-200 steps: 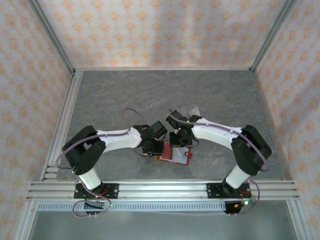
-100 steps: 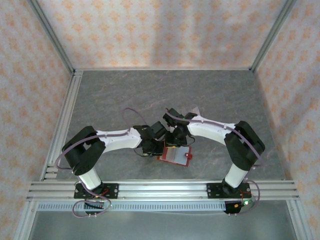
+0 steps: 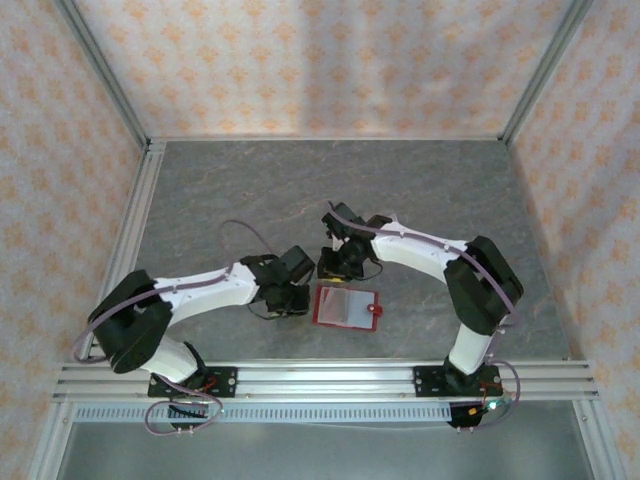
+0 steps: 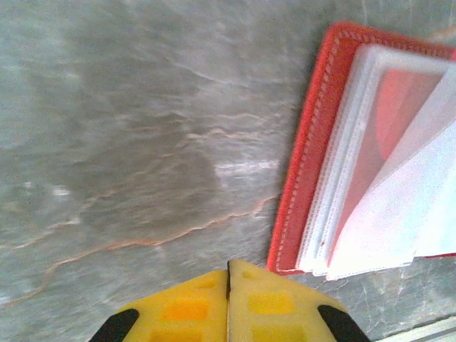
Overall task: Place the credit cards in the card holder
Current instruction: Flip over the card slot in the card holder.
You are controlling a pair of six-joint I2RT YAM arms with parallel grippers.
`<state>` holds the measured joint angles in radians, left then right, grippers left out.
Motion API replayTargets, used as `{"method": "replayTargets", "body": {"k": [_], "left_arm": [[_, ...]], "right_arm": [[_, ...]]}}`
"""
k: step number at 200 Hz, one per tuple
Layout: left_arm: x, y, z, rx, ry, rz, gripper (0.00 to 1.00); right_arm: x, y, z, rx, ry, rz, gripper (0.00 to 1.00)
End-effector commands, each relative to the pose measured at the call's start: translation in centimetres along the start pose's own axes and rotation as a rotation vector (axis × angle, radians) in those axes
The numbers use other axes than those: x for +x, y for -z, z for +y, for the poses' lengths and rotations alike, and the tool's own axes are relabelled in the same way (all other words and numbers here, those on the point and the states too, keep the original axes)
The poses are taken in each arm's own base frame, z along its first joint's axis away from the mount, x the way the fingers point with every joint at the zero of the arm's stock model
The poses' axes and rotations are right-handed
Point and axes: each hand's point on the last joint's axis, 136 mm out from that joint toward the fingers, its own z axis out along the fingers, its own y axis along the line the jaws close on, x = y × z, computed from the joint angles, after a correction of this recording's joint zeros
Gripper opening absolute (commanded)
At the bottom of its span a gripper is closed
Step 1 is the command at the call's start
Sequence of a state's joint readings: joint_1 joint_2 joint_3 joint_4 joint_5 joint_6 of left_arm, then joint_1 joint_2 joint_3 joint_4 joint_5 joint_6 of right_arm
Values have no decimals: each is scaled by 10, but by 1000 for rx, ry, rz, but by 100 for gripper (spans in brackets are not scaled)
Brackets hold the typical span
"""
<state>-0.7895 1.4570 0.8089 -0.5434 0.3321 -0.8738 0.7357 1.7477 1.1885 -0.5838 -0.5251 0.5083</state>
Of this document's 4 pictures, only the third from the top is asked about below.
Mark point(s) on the aluminium frame post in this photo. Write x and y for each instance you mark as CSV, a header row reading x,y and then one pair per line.
x,y
547,70
100,70

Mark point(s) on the aluminium frame leg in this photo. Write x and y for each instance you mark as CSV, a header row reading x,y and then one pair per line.
x,y
50,445
600,445

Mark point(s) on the red and white credit card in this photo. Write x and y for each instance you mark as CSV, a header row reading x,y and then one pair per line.
x,y
334,305

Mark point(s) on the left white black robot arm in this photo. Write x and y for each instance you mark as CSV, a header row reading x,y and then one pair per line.
x,y
210,290

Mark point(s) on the aluminium side rail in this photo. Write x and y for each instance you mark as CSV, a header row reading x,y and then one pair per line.
x,y
145,190

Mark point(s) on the red leather card holder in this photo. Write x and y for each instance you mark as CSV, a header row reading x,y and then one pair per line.
x,y
357,310

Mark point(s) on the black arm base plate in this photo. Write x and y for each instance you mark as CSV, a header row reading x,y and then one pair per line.
x,y
225,382
425,382

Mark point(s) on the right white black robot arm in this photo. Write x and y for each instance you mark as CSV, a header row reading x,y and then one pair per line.
x,y
420,247

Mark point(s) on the aluminium front mounting rail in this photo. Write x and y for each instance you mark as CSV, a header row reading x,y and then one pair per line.
x,y
325,380

